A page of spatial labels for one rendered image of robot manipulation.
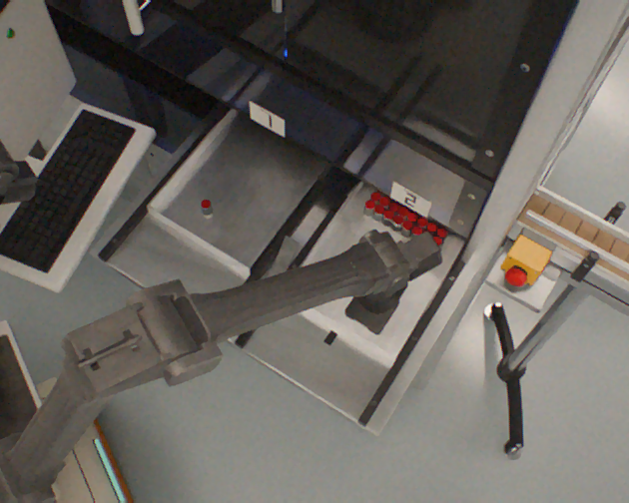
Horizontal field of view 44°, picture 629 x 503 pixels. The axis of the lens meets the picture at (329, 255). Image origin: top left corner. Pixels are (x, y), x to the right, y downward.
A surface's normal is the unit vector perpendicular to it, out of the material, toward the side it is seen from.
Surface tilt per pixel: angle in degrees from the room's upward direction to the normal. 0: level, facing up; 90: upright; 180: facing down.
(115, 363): 11
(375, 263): 30
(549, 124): 90
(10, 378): 0
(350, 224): 0
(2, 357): 0
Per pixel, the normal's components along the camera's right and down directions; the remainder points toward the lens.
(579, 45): -0.54, 0.76
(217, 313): 0.48, -0.55
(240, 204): 0.04, -0.42
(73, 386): -0.68, 0.18
